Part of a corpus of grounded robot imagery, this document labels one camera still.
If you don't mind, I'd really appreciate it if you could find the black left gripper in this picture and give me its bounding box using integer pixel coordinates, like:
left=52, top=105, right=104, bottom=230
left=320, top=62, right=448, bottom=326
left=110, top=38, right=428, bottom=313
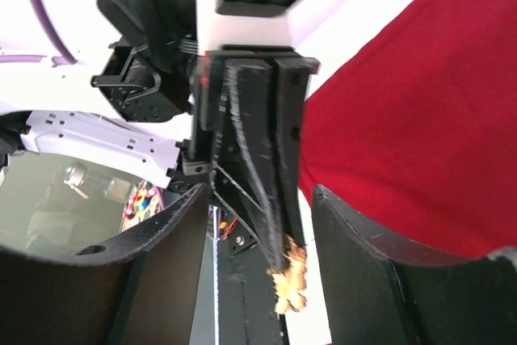
left=185, top=50, right=320, bottom=271

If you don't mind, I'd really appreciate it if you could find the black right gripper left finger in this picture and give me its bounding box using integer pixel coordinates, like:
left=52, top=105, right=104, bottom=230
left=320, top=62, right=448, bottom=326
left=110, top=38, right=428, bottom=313
left=1, top=184, right=209, bottom=344

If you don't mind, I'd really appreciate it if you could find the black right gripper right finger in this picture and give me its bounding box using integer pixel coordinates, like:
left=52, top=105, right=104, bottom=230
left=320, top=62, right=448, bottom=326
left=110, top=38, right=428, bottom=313
left=312, top=186, right=516, bottom=345

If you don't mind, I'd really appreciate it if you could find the gold maple leaf brooch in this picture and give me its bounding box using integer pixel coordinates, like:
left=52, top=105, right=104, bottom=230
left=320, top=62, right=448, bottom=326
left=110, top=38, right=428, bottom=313
left=267, top=235, right=307, bottom=314

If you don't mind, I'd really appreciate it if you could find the red t-shirt garment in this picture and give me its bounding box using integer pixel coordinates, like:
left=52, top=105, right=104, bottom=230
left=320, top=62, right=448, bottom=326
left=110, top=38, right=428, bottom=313
left=299, top=0, right=516, bottom=258

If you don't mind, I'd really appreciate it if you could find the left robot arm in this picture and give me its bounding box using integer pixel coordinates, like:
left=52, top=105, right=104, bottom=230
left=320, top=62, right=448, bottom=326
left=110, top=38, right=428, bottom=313
left=1, top=0, right=319, bottom=273

